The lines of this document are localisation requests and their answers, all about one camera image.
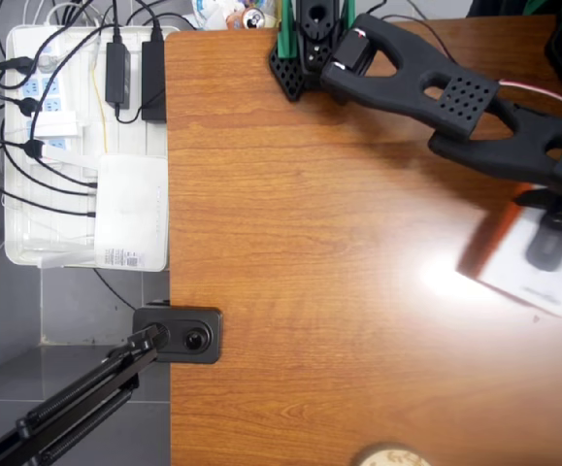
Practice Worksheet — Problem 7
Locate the orange white mouse box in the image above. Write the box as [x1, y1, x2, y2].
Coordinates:
[456, 197, 562, 317]

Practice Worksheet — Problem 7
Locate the green table clamp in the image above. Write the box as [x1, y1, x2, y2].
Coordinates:
[521, 0, 562, 17]
[277, 0, 302, 60]

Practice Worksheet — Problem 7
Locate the round wooden coaster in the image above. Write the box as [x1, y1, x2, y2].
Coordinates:
[354, 441, 433, 466]

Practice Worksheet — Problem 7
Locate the drink can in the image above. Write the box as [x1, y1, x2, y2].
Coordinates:
[242, 7, 267, 30]

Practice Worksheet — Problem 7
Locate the black boom clamp base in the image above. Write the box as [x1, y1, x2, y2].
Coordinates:
[131, 305, 224, 365]

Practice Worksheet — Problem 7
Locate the printed plastic bag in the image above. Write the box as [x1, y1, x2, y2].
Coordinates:
[190, 0, 281, 31]

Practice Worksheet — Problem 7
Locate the large black power adapter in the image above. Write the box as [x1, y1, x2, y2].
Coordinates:
[140, 40, 168, 124]

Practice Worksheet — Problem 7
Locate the white router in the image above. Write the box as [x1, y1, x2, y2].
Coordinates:
[92, 154, 171, 273]

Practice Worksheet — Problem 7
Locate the small black power adapter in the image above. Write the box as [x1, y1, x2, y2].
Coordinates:
[104, 42, 133, 111]

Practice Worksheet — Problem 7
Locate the white plastic tray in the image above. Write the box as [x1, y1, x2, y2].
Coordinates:
[4, 24, 181, 273]

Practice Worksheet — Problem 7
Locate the white charger plug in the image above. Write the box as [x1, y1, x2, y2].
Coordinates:
[32, 111, 81, 141]

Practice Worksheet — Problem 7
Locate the white power strip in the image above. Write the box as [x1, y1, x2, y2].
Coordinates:
[11, 28, 71, 166]

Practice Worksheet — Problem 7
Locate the red white servo cable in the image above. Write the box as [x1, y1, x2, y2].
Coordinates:
[498, 79, 562, 118]

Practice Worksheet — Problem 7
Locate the thin yellow wire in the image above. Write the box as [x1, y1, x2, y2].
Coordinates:
[91, 65, 111, 156]

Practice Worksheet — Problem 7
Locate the black plug with cable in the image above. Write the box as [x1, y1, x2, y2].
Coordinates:
[0, 56, 38, 127]
[0, 86, 98, 190]
[0, 139, 98, 217]

